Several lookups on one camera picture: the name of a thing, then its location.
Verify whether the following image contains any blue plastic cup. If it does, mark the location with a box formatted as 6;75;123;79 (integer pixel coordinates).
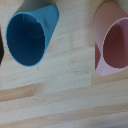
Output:
5;2;60;68

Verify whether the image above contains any pink plastic cup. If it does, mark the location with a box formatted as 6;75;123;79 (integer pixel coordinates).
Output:
92;1;128;77

